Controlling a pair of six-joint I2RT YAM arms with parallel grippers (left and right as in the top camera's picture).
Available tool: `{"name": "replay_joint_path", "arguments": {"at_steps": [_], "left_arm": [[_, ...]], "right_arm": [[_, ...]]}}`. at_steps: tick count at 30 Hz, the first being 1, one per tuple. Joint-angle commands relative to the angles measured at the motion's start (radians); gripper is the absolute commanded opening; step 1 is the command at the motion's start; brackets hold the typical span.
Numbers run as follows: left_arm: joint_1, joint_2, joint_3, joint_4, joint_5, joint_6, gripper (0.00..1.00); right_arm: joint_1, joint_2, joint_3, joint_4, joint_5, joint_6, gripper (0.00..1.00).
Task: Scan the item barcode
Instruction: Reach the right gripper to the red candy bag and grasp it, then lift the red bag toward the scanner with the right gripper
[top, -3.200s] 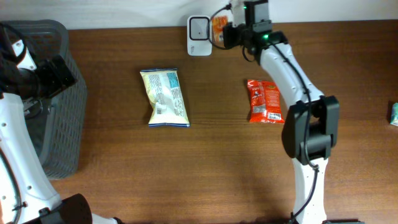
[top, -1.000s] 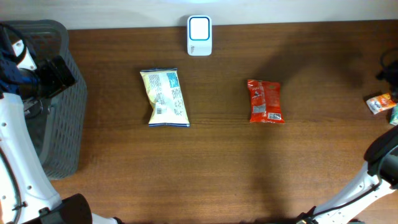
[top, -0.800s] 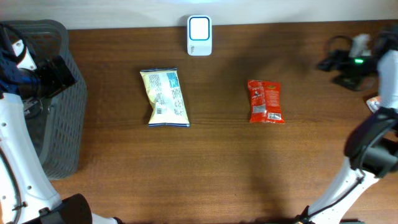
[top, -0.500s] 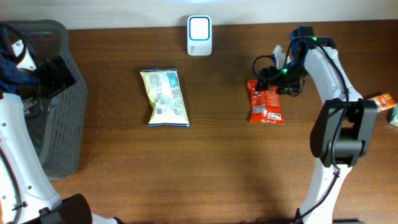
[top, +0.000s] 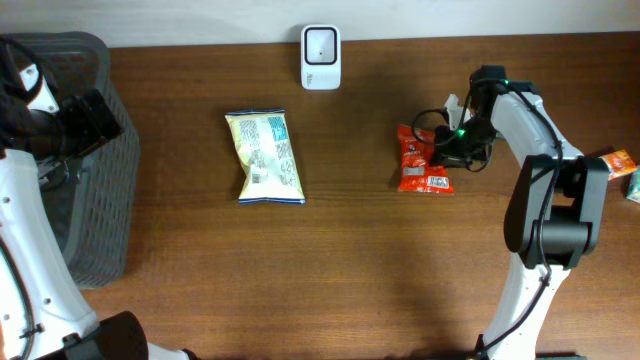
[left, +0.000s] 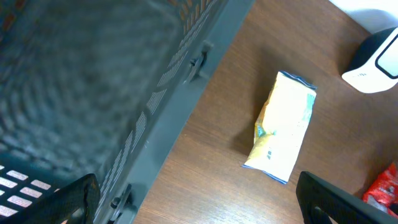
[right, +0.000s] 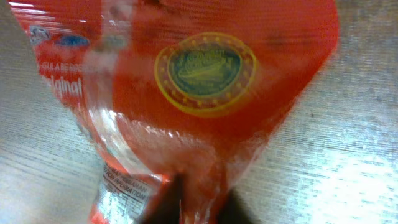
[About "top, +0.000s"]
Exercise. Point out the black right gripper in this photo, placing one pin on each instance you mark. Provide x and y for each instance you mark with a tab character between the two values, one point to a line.
447	152

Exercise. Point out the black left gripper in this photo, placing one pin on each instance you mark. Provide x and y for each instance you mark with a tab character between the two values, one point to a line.
98	122

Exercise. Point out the red snack bag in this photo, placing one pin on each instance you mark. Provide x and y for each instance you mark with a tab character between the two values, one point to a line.
417	174

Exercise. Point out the yellow snack bag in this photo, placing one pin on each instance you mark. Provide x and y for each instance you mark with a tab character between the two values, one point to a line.
263	146

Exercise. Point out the teal tissue pack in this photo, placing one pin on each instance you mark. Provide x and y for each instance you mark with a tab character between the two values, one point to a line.
633	191

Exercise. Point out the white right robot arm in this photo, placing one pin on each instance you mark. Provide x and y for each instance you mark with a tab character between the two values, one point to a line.
554	215

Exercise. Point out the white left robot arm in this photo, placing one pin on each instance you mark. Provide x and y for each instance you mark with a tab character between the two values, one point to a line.
43	313

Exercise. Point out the white barcode scanner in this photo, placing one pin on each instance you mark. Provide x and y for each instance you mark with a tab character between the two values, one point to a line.
320	54

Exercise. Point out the grey plastic basket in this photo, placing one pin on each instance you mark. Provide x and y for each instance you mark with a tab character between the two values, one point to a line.
88	201

